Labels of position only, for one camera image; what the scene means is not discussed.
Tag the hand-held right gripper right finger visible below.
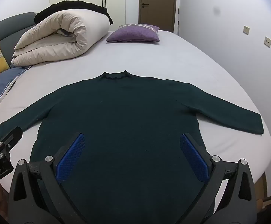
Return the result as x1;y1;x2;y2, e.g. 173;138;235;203
179;133;258;224

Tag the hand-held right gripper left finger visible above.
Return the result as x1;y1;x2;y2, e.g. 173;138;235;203
8;133;89;224

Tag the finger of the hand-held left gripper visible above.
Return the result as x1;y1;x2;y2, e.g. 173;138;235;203
0;126;23;155

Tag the dark green sweater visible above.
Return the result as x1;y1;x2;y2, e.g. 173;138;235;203
0;70;264;224

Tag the bed with white sheet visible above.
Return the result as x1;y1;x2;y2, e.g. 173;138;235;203
0;29;271;215

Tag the grey upholstered headboard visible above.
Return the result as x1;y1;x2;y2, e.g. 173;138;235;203
0;12;38;68

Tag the rolled beige duvet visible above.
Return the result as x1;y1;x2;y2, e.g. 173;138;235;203
11;8;110;68

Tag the purple pillow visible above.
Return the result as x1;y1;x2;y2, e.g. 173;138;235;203
106;24;160;43

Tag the black cloth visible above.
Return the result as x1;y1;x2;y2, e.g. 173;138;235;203
34;1;114;25

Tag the brown door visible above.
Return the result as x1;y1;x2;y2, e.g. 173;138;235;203
139;0;177;33

